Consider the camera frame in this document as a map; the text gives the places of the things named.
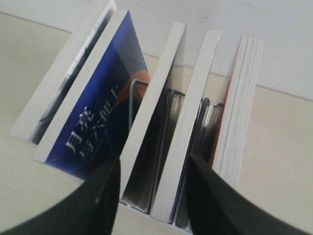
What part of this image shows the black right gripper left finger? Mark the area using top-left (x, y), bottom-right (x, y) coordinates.
top-left (2, 159), bottom-right (121, 235)

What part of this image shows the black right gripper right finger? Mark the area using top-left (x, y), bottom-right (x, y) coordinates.
top-left (188, 155), bottom-right (306, 235)

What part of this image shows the black white spine book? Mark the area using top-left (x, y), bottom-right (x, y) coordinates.
top-left (120, 22), bottom-right (186, 213)

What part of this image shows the white wire book rack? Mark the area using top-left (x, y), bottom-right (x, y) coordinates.
top-left (107, 77), bottom-right (230, 235)

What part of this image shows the blue cover book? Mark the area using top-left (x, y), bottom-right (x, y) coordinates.
top-left (33, 10), bottom-right (150, 179)

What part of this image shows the grey white cover book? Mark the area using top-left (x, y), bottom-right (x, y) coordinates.
top-left (10, 0), bottom-right (116, 144)

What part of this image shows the red teal spine book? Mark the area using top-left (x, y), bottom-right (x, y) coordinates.
top-left (212, 36), bottom-right (263, 188)

